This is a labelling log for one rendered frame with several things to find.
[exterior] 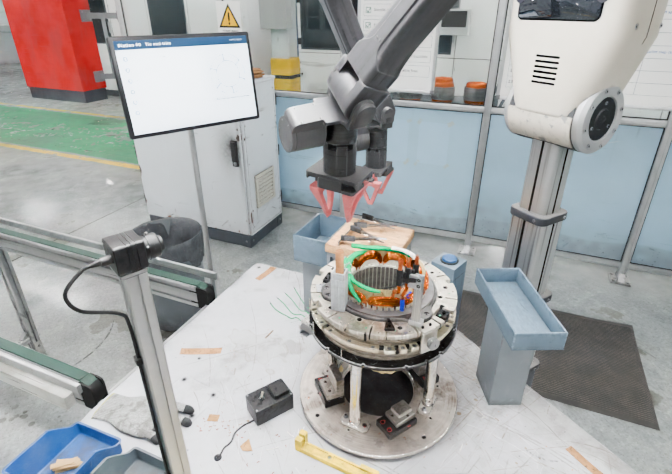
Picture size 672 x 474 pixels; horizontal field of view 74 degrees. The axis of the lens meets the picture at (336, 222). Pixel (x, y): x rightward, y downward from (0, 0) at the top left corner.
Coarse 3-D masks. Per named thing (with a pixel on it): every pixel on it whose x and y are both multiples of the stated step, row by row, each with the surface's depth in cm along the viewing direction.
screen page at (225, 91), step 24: (120, 48) 146; (144, 48) 150; (168, 48) 155; (192, 48) 160; (216, 48) 166; (240, 48) 172; (120, 72) 147; (144, 72) 152; (168, 72) 157; (192, 72) 162; (216, 72) 168; (240, 72) 174; (144, 96) 153; (168, 96) 159; (192, 96) 164; (216, 96) 170; (240, 96) 176; (144, 120) 155; (168, 120) 160; (192, 120) 166; (216, 120) 172
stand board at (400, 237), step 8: (352, 224) 133; (344, 232) 128; (352, 232) 128; (368, 232) 128; (376, 232) 128; (384, 232) 128; (392, 232) 128; (400, 232) 128; (408, 232) 128; (336, 240) 124; (384, 240) 124; (392, 240) 124; (400, 240) 124; (408, 240) 125; (328, 248) 122; (336, 248) 121; (344, 248) 120; (352, 248) 120
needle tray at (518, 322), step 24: (480, 288) 108; (504, 288) 110; (528, 288) 106; (504, 312) 101; (528, 312) 101; (552, 312) 95; (504, 336) 94; (528, 336) 89; (552, 336) 89; (480, 360) 113; (504, 360) 102; (528, 360) 102; (480, 384) 113; (504, 384) 105
